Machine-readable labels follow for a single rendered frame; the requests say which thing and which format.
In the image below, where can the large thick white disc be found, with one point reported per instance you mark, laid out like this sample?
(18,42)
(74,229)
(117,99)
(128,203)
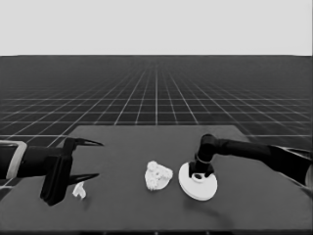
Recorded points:
(195,192)

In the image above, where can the small white T-shaped piece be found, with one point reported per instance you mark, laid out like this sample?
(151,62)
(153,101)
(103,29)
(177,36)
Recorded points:
(80,192)

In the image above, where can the white round carrier with pins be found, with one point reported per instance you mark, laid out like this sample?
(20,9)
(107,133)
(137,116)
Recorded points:
(163,184)

